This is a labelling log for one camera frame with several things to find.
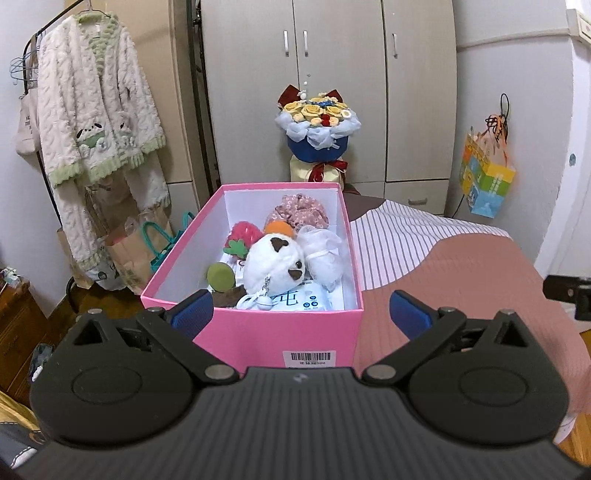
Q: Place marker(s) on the black clothes rack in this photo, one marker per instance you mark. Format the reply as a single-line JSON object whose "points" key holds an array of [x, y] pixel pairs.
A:
{"points": [[205, 138]]}

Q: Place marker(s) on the beige canvas tote bag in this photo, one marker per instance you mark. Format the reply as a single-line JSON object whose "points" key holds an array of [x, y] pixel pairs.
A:
{"points": [[27, 134]]}

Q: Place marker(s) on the orange plush ball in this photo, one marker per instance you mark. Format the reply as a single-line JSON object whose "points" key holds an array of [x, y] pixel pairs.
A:
{"points": [[279, 228]]}

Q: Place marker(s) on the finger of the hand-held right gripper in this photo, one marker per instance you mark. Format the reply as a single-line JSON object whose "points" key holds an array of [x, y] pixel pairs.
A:
{"points": [[561, 287]]}

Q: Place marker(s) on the green plush ball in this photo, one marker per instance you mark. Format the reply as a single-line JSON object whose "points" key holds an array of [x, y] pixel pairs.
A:
{"points": [[220, 277]]}

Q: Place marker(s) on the flower bouquet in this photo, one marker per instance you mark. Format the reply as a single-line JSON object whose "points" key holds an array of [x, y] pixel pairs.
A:
{"points": [[318, 147]]}

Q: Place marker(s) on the white panda plush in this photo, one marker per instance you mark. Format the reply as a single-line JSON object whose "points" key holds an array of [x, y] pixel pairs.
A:
{"points": [[268, 267]]}

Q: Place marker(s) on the brown plush ball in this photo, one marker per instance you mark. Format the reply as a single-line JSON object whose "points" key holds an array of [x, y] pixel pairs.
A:
{"points": [[231, 297]]}

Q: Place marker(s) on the red strawberry plush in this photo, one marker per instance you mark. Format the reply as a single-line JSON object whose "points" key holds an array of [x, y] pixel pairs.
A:
{"points": [[244, 233]]}

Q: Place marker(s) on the colourful paper gift bag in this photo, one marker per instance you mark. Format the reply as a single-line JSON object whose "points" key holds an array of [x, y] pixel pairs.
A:
{"points": [[489, 189]]}

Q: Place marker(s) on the white green bag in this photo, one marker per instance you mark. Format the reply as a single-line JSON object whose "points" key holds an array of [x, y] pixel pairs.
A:
{"points": [[99, 274]]}

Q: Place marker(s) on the white door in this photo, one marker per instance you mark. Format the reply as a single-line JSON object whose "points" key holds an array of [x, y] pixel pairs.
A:
{"points": [[563, 221]]}

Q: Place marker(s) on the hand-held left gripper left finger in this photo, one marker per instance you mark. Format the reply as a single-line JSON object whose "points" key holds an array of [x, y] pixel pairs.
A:
{"points": [[194, 314]]}

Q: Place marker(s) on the blue white wet wipes pack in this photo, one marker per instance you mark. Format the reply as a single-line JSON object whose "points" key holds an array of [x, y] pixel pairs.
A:
{"points": [[309, 297]]}

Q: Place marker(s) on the cream green fluffy robe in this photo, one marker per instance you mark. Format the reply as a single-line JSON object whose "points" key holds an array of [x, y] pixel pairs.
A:
{"points": [[92, 115]]}

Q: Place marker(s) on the brown kraft paper bag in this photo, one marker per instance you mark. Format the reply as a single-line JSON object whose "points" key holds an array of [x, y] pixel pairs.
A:
{"points": [[127, 258]]}

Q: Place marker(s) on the tan wooden board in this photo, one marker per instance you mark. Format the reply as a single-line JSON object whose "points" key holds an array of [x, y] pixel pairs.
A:
{"points": [[175, 115]]}

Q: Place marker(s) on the beige wardrobe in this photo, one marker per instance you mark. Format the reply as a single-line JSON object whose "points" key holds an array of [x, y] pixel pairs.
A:
{"points": [[415, 115]]}

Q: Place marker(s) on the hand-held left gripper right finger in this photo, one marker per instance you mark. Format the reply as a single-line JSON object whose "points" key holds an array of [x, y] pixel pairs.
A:
{"points": [[408, 314]]}

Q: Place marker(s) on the pink cardboard box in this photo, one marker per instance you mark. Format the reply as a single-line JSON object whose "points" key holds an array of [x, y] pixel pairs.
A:
{"points": [[277, 332]]}

